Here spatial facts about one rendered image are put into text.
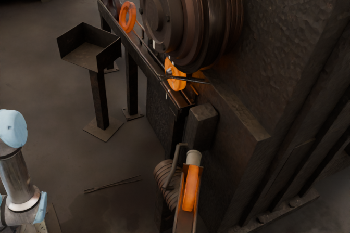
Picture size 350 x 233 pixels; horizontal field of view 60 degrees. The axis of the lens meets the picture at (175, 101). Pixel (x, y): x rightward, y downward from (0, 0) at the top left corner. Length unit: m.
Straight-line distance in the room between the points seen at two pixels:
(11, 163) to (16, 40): 2.10
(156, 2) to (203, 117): 0.46
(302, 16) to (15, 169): 0.99
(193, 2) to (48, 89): 1.74
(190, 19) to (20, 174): 0.77
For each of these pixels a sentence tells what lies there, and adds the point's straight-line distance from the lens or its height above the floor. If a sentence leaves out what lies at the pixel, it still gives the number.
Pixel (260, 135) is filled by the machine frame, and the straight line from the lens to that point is 1.09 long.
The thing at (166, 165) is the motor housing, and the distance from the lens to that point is 1.35.
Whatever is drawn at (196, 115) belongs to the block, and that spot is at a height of 0.80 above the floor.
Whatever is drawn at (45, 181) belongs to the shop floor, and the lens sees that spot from 2.01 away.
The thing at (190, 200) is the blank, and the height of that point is 0.74.
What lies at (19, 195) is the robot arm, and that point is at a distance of 1.25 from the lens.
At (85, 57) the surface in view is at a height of 0.60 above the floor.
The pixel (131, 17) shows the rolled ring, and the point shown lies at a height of 0.72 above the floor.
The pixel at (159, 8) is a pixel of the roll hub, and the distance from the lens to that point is 1.07.
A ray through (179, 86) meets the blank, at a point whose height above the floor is 0.80.
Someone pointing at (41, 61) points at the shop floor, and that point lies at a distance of 2.81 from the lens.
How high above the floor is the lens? 1.67
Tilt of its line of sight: 45 degrees down
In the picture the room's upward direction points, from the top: 7 degrees clockwise
